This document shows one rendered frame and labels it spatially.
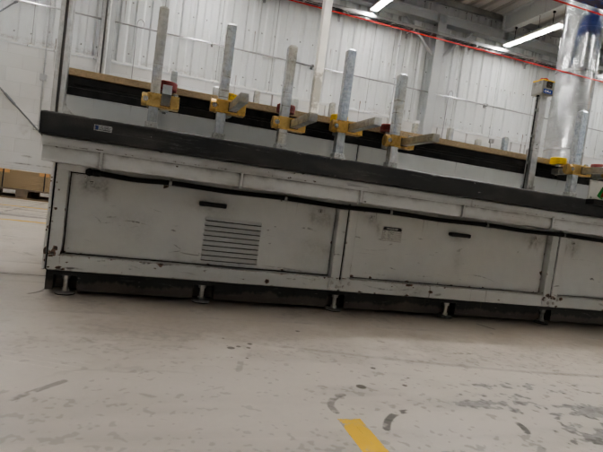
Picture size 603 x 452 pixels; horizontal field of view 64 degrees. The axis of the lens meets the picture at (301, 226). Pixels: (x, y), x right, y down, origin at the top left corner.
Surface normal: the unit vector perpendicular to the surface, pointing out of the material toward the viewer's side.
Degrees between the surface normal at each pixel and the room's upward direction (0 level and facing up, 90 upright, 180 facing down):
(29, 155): 90
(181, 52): 90
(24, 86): 90
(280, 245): 90
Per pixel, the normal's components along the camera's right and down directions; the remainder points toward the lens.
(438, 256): 0.29, 0.09
